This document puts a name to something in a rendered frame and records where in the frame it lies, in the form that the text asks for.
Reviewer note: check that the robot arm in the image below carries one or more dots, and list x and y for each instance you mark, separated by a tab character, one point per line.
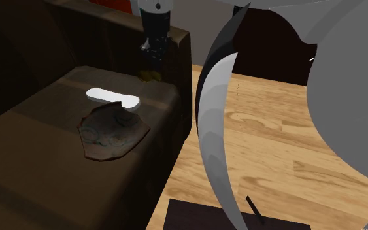
346	105

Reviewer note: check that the white bone-shaped flat object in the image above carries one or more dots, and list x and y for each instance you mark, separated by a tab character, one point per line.
107	95

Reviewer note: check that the small yellow-brown object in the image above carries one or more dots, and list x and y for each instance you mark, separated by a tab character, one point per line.
150	76

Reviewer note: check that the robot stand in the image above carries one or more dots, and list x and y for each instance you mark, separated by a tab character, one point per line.
196	218

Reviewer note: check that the dark brown cabinet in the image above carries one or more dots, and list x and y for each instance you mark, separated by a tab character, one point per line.
266	47

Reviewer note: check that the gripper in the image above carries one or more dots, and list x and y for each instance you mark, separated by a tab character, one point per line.
156	30

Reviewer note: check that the dark brown sofa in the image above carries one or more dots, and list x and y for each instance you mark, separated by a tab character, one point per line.
27	159

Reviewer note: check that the brown patterned plate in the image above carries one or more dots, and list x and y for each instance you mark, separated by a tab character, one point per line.
110	137

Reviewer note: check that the red panel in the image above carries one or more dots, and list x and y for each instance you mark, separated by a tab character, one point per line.
115	4

